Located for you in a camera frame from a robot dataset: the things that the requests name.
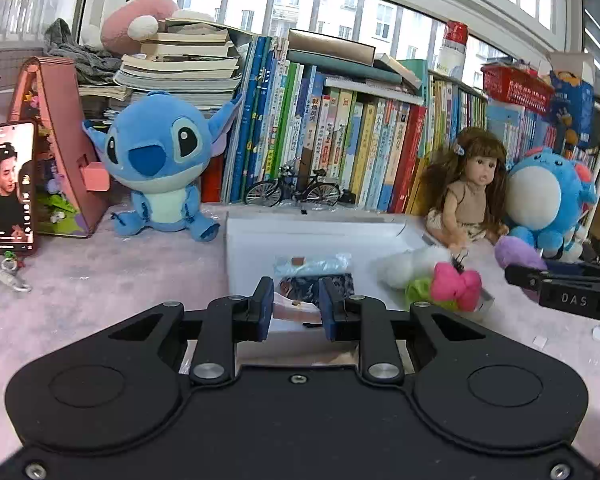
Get pink green plush bow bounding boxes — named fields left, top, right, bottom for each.
left=405, top=262, right=482, bottom=312

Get stack of horizontal books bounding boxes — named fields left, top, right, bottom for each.
left=80, top=10, right=253, bottom=125

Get pink folded cloth item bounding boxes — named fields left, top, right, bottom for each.
left=273, top=292, right=322, bottom=325

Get red plastic basket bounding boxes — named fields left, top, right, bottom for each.
left=481, top=63, right=555, bottom=115

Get pink white plush cushion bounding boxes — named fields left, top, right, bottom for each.
left=81, top=0, right=180, bottom=55

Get shallow grey cardboard tray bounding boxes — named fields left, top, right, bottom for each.
left=226, top=207, right=436, bottom=310

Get smartphone with video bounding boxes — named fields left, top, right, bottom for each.
left=0, top=119, right=38, bottom=256

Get red white paper cups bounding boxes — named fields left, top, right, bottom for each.
left=434, top=21, right=468, bottom=80

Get purple plush heart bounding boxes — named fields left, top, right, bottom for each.
left=494, top=236, right=547, bottom=270

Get grey crumpled cloth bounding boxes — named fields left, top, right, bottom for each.
left=43, top=18, right=121, bottom=86

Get Doraemon plush toy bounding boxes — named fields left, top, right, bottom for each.
left=559, top=223, right=588, bottom=263

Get blue Stitch plush toy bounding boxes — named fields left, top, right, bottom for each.
left=82, top=91, right=240, bottom=242

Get dark blue patterned pouch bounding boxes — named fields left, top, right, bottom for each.
left=278, top=273, right=354, bottom=307

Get pink wooden house model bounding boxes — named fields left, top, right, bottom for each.
left=8, top=56, right=110, bottom=238

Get row of upright books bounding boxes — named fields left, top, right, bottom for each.
left=216, top=30, right=557, bottom=214

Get black binder clip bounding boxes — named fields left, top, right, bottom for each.
left=452, top=256, right=465, bottom=273

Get blue cardboard box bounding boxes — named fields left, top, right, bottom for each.
left=550, top=70, right=594, bottom=150

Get metal carabiner keyring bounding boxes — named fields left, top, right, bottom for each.
left=0, top=250, right=32, bottom=294

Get brown haired baby doll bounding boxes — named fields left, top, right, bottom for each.
left=422, top=127, right=509, bottom=255

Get miniature black bicycle model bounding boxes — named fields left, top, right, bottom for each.
left=244, top=166, right=341, bottom=207

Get white fluffy plush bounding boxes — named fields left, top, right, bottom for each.
left=377, top=245, right=452, bottom=289

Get blue round plush monster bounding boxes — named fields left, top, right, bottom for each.
left=505, top=146, right=597, bottom=257

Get light blue plastic packet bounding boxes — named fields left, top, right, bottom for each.
left=273, top=252, right=352, bottom=280

